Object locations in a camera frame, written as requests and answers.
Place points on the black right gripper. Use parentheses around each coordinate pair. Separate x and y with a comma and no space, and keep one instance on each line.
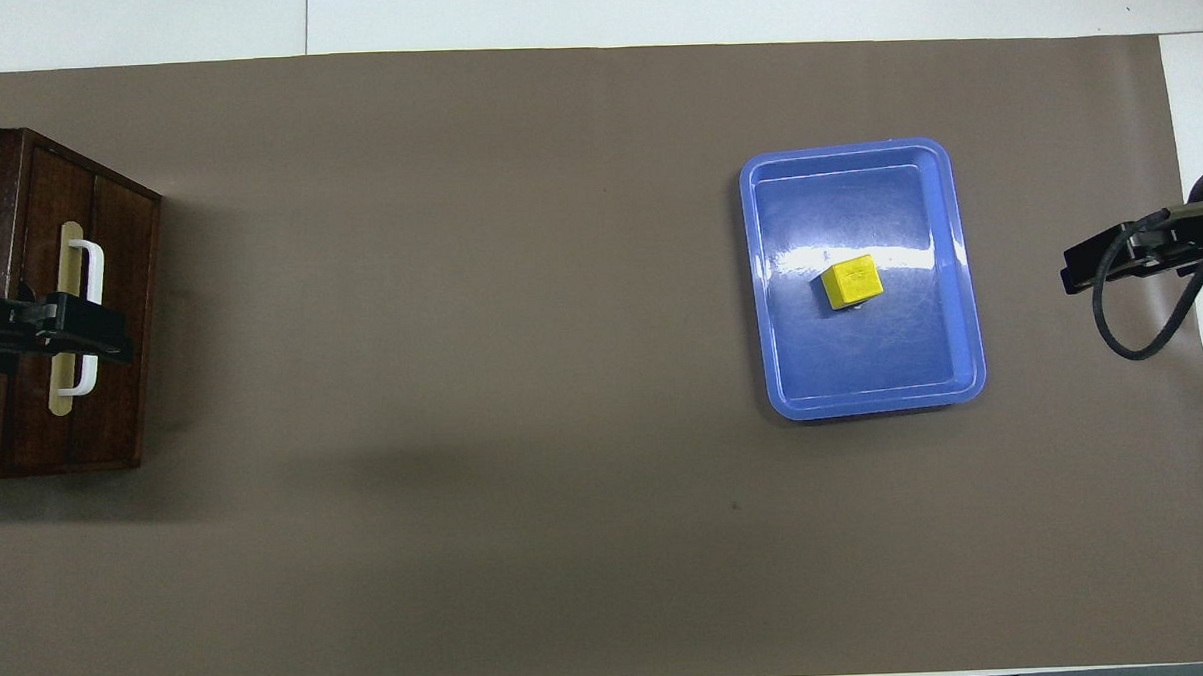
(1193,237)

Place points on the yellow cube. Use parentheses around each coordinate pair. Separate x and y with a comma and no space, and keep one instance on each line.
(852,282)

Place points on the blue plastic tray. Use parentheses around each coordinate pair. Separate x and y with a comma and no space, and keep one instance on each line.
(862,359)

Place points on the brown paper table mat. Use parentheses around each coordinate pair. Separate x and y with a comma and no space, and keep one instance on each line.
(519,281)

